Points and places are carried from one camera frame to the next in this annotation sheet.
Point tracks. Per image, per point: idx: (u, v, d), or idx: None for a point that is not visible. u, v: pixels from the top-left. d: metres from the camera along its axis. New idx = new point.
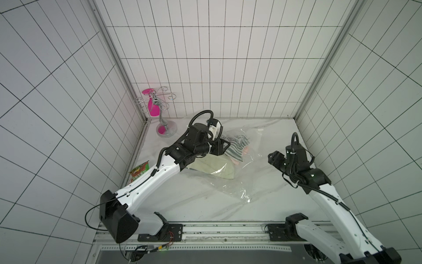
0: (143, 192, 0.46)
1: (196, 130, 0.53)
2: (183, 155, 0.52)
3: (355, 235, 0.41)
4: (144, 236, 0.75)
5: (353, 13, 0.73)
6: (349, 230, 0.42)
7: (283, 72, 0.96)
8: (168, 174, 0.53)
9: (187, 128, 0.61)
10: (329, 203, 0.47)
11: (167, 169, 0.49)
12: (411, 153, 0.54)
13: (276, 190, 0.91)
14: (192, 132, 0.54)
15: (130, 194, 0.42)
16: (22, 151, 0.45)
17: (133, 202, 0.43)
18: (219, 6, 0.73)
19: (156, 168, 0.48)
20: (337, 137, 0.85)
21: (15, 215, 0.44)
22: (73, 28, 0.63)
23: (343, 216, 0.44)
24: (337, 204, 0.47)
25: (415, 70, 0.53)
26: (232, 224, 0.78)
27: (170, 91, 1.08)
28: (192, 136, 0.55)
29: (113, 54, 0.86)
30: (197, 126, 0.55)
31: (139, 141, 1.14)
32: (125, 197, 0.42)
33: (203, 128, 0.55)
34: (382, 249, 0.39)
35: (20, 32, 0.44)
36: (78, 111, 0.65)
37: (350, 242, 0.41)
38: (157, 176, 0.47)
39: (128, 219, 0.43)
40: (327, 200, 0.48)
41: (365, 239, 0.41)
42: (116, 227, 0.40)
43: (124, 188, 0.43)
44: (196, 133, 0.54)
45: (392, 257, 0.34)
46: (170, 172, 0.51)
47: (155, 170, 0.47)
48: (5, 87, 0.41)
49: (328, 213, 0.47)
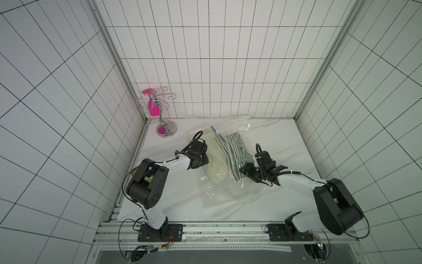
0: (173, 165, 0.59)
1: (198, 142, 0.77)
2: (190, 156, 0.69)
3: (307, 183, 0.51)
4: (144, 235, 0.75)
5: (354, 13, 0.72)
6: (302, 182, 0.53)
7: (283, 72, 0.96)
8: (184, 163, 0.67)
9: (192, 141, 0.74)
10: (287, 175, 0.60)
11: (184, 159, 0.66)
12: (411, 153, 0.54)
13: (276, 190, 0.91)
14: (195, 143, 0.77)
15: (165, 161, 0.55)
16: (22, 151, 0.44)
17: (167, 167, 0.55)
18: (219, 6, 0.73)
19: (178, 154, 0.66)
20: (337, 137, 0.85)
21: (15, 215, 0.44)
22: (73, 27, 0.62)
23: (294, 175, 0.58)
24: (290, 172, 0.61)
25: (415, 70, 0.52)
26: (232, 223, 0.78)
27: (170, 91, 1.08)
28: (196, 146, 0.77)
29: (114, 54, 0.87)
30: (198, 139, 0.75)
31: (139, 141, 1.14)
32: (162, 162, 0.54)
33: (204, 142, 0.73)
34: (327, 182, 0.50)
35: (20, 32, 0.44)
36: (78, 111, 0.65)
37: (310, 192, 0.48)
38: (181, 159, 0.64)
39: (160, 186, 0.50)
40: (285, 176, 0.62)
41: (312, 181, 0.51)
42: (157, 181, 0.49)
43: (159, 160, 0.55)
44: (199, 144, 0.79)
45: (336, 184, 0.47)
46: (185, 162, 0.67)
47: (178, 155, 0.65)
48: (5, 87, 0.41)
49: (294, 185, 0.58)
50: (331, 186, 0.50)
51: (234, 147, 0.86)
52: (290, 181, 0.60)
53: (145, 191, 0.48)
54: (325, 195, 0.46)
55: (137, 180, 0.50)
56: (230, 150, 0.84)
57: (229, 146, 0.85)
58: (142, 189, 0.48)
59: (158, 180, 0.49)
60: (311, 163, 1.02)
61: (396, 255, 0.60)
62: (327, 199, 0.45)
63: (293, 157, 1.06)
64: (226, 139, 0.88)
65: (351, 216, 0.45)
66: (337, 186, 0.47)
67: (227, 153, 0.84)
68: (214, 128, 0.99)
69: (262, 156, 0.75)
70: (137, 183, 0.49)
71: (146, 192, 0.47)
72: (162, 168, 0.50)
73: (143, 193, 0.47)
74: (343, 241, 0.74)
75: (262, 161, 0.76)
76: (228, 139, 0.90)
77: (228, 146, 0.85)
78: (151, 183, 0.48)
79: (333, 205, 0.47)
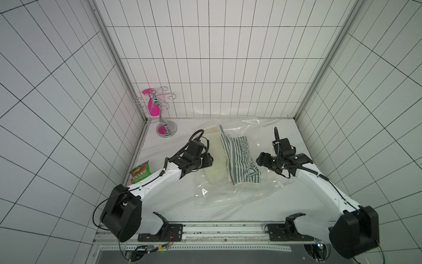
0: (153, 187, 0.50)
1: (195, 144, 0.66)
2: (183, 165, 0.61)
3: (334, 198, 0.45)
4: (144, 236, 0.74)
5: (354, 13, 0.72)
6: (329, 196, 0.46)
7: (283, 72, 0.96)
8: (172, 177, 0.58)
9: (188, 142, 0.67)
10: (312, 177, 0.52)
11: (173, 171, 0.57)
12: (411, 153, 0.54)
13: (276, 190, 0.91)
14: (192, 145, 0.66)
15: (142, 188, 0.46)
16: (22, 151, 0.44)
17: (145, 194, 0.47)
18: (219, 6, 0.73)
19: (164, 169, 0.55)
20: (337, 137, 0.85)
21: (15, 214, 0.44)
22: (73, 27, 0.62)
23: (322, 184, 0.49)
24: (317, 176, 0.52)
25: (415, 70, 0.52)
26: (232, 224, 0.78)
27: (170, 91, 1.08)
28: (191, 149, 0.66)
29: (114, 54, 0.87)
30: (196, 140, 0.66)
31: (139, 141, 1.14)
32: (138, 190, 0.45)
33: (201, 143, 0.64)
34: (359, 207, 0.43)
35: (20, 32, 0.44)
36: (78, 111, 0.65)
37: (335, 209, 0.43)
38: (165, 176, 0.54)
39: (135, 218, 0.45)
40: (309, 175, 0.53)
41: (344, 201, 0.44)
42: (127, 218, 0.42)
43: (136, 183, 0.47)
44: (196, 146, 0.67)
45: (370, 215, 0.41)
46: (174, 175, 0.58)
47: (162, 171, 0.54)
48: (5, 86, 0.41)
49: (319, 194, 0.49)
50: (360, 212, 0.41)
51: (238, 151, 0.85)
52: (313, 185, 0.51)
53: (118, 224, 0.42)
54: (352, 226, 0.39)
55: (110, 212, 0.44)
56: (233, 153, 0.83)
57: (233, 149, 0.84)
58: (116, 220, 0.42)
59: (128, 214, 0.42)
60: (312, 163, 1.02)
61: (396, 256, 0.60)
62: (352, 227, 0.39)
63: None
64: (230, 142, 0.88)
65: (367, 246, 0.42)
66: (370, 218, 0.41)
67: (229, 155, 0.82)
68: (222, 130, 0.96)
69: (281, 143, 0.66)
70: (110, 214, 0.44)
71: (120, 224, 0.42)
72: (134, 201, 0.42)
73: (117, 225, 0.42)
74: None
75: (281, 147, 0.67)
76: (233, 142, 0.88)
77: (233, 148, 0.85)
78: (122, 218, 0.42)
79: (355, 233, 0.43)
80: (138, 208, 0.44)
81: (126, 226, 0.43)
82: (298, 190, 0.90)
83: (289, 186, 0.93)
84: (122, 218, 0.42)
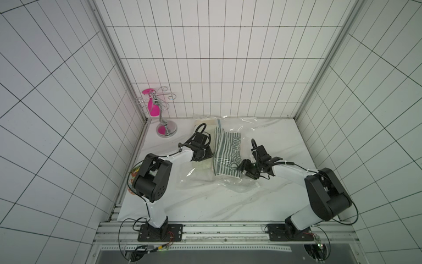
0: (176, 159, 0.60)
1: (201, 135, 0.78)
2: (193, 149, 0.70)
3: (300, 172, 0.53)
4: (144, 235, 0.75)
5: (353, 13, 0.73)
6: (295, 171, 0.55)
7: (283, 72, 0.96)
8: (187, 157, 0.68)
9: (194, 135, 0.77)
10: (281, 165, 0.63)
11: (185, 152, 0.66)
12: (411, 153, 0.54)
13: (276, 190, 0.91)
14: (199, 136, 0.78)
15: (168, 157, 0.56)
16: (22, 152, 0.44)
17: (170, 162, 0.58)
18: (219, 6, 0.73)
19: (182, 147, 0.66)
20: (337, 137, 0.85)
21: (15, 215, 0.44)
22: (73, 27, 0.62)
23: (289, 167, 0.59)
24: (284, 163, 0.63)
25: (415, 70, 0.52)
26: (232, 224, 0.78)
27: (170, 91, 1.09)
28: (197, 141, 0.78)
29: (114, 54, 0.87)
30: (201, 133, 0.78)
31: (139, 141, 1.15)
32: (166, 157, 0.55)
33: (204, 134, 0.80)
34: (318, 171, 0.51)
35: (20, 32, 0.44)
36: (78, 111, 0.65)
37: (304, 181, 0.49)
38: (184, 152, 0.65)
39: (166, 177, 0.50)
40: (278, 165, 0.64)
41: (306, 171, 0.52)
42: (160, 177, 0.50)
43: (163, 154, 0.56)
44: (202, 136, 0.79)
45: (326, 172, 0.49)
46: (188, 156, 0.69)
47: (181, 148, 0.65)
48: (5, 87, 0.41)
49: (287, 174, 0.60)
50: (321, 175, 0.52)
51: (229, 144, 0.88)
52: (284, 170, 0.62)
53: (150, 185, 0.50)
54: (315, 184, 0.48)
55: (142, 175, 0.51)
56: (221, 146, 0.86)
57: (224, 143, 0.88)
58: (147, 183, 0.50)
59: (162, 174, 0.50)
60: (312, 163, 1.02)
61: (396, 256, 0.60)
62: (316, 186, 0.47)
63: (294, 157, 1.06)
64: (223, 135, 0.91)
65: (340, 205, 0.46)
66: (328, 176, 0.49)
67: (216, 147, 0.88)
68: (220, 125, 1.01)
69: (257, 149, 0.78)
70: (142, 177, 0.51)
71: (152, 185, 0.50)
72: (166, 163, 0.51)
73: (149, 187, 0.49)
74: (343, 241, 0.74)
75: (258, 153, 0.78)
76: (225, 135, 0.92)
77: (222, 141, 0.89)
78: (155, 178, 0.50)
79: (321, 191, 0.47)
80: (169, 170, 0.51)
81: (158, 186, 0.51)
82: (298, 190, 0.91)
83: (289, 186, 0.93)
84: (156, 178, 0.50)
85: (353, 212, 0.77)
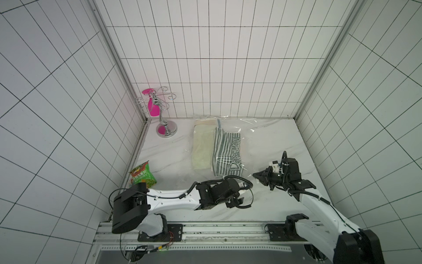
0: (166, 205, 0.49)
1: (227, 187, 0.57)
2: (205, 200, 0.55)
3: (334, 220, 0.46)
4: (144, 235, 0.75)
5: (354, 13, 0.72)
6: (329, 217, 0.47)
7: (283, 72, 0.96)
8: (188, 205, 0.54)
9: (224, 179, 0.58)
10: (313, 200, 0.54)
11: (192, 201, 0.53)
12: (412, 153, 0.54)
13: (276, 190, 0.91)
14: (224, 186, 0.57)
15: (157, 199, 0.46)
16: (22, 152, 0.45)
17: (155, 207, 0.46)
18: (220, 5, 0.73)
19: (186, 194, 0.52)
20: (337, 138, 0.86)
21: (15, 215, 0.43)
22: (73, 27, 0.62)
23: (323, 207, 0.50)
24: (319, 199, 0.54)
25: (415, 70, 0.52)
26: (232, 224, 0.78)
27: (170, 91, 1.09)
28: (222, 188, 0.57)
29: (114, 54, 0.87)
30: (231, 181, 0.60)
31: (139, 141, 1.14)
32: (153, 199, 0.45)
33: (234, 188, 0.58)
34: (359, 230, 0.42)
35: (19, 31, 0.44)
36: (78, 111, 0.65)
37: (334, 231, 0.42)
38: (183, 202, 0.51)
39: (136, 221, 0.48)
40: (311, 198, 0.55)
41: (343, 223, 0.45)
42: (127, 218, 0.41)
43: (155, 191, 0.47)
44: (227, 189, 0.59)
45: (370, 238, 0.41)
46: (190, 205, 0.54)
47: (183, 196, 0.51)
48: (5, 87, 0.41)
49: (315, 211, 0.52)
50: (362, 236, 0.41)
51: (229, 145, 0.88)
52: (315, 208, 0.52)
53: (120, 218, 0.42)
54: (350, 247, 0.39)
55: (120, 201, 0.46)
56: (220, 147, 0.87)
57: (223, 143, 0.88)
58: (120, 212, 0.43)
59: (130, 216, 0.41)
60: (311, 163, 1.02)
61: (396, 256, 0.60)
62: (350, 249, 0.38)
63: (293, 157, 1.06)
64: (223, 136, 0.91)
65: None
66: (370, 240, 0.41)
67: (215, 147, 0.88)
68: (220, 124, 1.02)
69: (290, 165, 0.66)
70: (120, 203, 0.46)
71: (120, 219, 0.42)
72: (142, 209, 0.42)
73: (119, 218, 0.42)
74: None
75: (289, 170, 0.68)
76: (226, 135, 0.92)
77: (222, 142, 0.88)
78: (125, 215, 0.41)
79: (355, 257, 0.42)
80: (141, 217, 0.51)
81: (122, 224, 0.43)
82: None
83: None
84: (125, 215, 0.41)
85: (353, 212, 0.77)
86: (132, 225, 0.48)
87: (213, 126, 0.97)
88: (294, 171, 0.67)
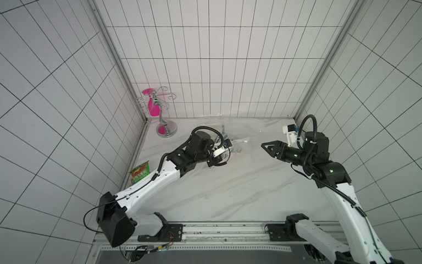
0: (143, 196, 0.46)
1: (198, 138, 0.55)
2: (182, 163, 0.52)
3: (364, 243, 0.38)
4: (144, 236, 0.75)
5: (354, 12, 0.72)
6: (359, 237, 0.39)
7: (283, 72, 0.96)
8: (168, 179, 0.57)
9: (189, 136, 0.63)
10: (346, 208, 0.42)
11: (168, 174, 0.50)
12: (411, 153, 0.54)
13: (277, 190, 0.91)
14: (194, 139, 0.56)
15: (130, 197, 0.43)
16: (23, 151, 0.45)
17: (132, 204, 0.43)
18: (219, 6, 0.73)
19: (157, 172, 0.49)
20: (337, 137, 0.85)
21: (15, 215, 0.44)
22: (74, 28, 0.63)
23: (355, 220, 0.41)
24: (353, 207, 0.42)
25: (415, 70, 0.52)
26: (232, 224, 0.78)
27: (170, 91, 1.08)
28: (194, 143, 0.56)
29: (113, 54, 0.86)
30: (199, 133, 0.57)
31: (139, 141, 1.13)
32: (125, 199, 0.42)
33: (205, 136, 0.57)
34: (390, 260, 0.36)
35: (20, 32, 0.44)
36: (78, 111, 0.65)
37: (358, 251, 0.38)
38: (159, 180, 0.48)
39: (126, 223, 0.43)
40: (342, 202, 0.43)
41: (374, 248, 0.38)
42: (112, 229, 0.40)
43: (125, 191, 0.44)
44: (199, 139, 0.56)
45: None
46: (170, 177, 0.52)
47: (155, 175, 0.48)
48: (5, 87, 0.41)
49: (339, 213, 0.42)
50: None
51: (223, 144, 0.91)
52: (342, 214, 0.42)
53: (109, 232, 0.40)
54: None
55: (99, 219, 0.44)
56: None
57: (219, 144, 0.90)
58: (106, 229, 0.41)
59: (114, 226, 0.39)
60: None
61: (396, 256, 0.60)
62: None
63: None
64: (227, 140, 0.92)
65: None
66: None
67: None
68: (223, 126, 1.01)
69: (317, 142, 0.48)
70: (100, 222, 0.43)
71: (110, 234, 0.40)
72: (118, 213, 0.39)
73: (108, 233, 0.40)
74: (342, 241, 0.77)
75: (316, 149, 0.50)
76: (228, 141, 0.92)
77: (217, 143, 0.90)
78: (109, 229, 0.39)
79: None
80: (125, 219, 0.41)
81: (115, 235, 0.42)
82: (298, 190, 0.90)
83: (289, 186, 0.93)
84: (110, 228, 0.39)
85: None
86: (127, 230, 0.45)
87: (216, 131, 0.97)
88: (322, 150, 0.49)
